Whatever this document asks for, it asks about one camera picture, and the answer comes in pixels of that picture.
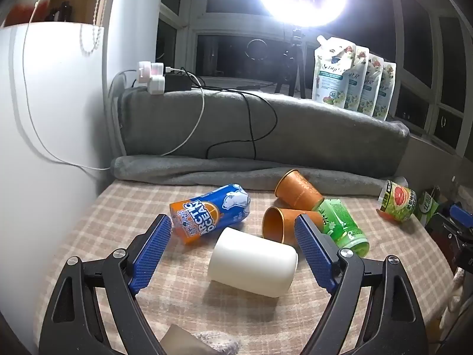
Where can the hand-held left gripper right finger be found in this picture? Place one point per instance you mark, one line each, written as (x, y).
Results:
(314, 255)

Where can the black power adapter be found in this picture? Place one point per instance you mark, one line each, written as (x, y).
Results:
(177, 81)

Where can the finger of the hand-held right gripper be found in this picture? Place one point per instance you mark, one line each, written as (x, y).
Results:
(461, 215)

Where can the floral refill pouch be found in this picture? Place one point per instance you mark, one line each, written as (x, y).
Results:
(386, 94)
(359, 81)
(374, 88)

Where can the large spouted refill pouch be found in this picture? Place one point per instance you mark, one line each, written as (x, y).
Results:
(330, 74)

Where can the grey knitted cloth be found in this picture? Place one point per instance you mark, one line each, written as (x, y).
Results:
(218, 344)

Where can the green carton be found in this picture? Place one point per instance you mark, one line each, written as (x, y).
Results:
(428, 207)

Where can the rolled grey blanket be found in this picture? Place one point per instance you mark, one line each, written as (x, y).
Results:
(229, 173)

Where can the white and pink charger plug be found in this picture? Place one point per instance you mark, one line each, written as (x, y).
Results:
(147, 71)

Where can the grapefruit print drink can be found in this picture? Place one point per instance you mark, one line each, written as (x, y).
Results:
(399, 200)

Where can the black tripod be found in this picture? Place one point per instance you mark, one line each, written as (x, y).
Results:
(293, 64)

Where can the green drink can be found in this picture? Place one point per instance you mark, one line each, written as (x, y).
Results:
(343, 225)

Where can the beige checked blanket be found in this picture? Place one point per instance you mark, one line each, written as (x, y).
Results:
(122, 210)

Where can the white cup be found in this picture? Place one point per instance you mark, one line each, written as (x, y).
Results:
(253, 262)

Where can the blue and orange soda can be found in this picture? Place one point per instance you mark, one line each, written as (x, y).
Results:
(210, 218)

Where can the orange paper cup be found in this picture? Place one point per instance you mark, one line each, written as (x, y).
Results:
(281, 223)
(298, 191)

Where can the brown card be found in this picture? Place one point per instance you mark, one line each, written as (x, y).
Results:
(181, 342)

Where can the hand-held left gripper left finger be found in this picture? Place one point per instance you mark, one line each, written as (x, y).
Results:
(151, 257)

